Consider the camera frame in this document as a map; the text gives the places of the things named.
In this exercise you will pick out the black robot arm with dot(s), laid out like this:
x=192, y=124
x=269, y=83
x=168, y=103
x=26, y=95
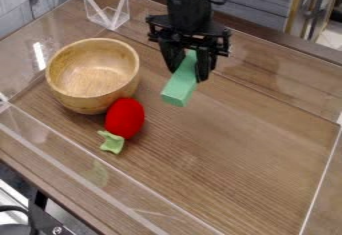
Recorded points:
x=187, y=28

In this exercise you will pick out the black table leg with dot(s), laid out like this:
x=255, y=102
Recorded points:
x=36, y=207

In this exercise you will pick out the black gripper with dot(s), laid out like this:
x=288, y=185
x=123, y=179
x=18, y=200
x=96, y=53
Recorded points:
x=209, y=40

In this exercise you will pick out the clear acrylic stand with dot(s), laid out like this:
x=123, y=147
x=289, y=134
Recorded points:
x=108, y=17

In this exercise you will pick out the brown wooden bowl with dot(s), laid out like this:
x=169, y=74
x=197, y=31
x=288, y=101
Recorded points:
x=92, y=72

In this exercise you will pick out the green rectangular stick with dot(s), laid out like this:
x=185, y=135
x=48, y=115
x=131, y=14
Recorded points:
x=181, y=83

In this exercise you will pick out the gold metal chair frame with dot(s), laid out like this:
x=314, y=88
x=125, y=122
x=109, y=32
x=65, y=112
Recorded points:
x=308, y=18

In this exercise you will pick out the red plush strawberry toy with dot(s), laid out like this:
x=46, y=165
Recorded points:
x=124, y=120

